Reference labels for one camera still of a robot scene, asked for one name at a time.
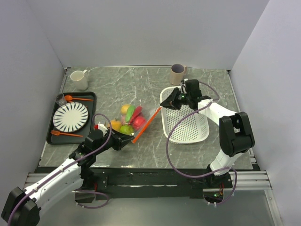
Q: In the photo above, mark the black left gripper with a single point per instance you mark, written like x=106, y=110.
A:
x=120, y=139

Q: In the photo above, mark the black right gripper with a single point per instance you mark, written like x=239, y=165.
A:
x=171, y=101

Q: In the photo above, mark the green pear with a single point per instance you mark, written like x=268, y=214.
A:
x=127, y=129

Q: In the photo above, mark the orange peach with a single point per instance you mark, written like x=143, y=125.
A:
x=116, y=125

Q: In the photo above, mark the purple onion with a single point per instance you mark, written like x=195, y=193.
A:
x=123, y=119

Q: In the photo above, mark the clear zip top bag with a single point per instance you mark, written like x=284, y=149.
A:
x=149, y=113

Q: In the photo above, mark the red apple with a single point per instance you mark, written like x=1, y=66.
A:
x=138, y=122

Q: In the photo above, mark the red chili pepper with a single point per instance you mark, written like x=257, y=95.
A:
x=136, y=113

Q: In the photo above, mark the green bitter gourd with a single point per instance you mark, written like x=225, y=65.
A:
x=129, y=113

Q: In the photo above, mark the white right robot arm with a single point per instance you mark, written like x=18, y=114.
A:
x=235, y=131

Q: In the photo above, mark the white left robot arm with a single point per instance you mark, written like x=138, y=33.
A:
x=24, y=207

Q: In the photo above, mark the beige mug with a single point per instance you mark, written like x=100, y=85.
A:
x=177, y=73

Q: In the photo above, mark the white perforated plastic basket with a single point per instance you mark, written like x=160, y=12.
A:
x=193, y=129

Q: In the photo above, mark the striped white plate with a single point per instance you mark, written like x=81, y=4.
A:
x=70, y=117

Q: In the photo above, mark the orange fork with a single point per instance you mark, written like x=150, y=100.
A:
x=58, y=133

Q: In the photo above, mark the orange plastic spoon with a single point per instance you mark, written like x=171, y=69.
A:
x=70, y=98

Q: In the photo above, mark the clear plastic cup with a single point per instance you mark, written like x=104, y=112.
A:
x=60, y=99

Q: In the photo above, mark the white mug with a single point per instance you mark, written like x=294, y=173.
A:
x=79, y=79

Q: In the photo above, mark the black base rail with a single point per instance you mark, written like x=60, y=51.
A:
x=162, y=183

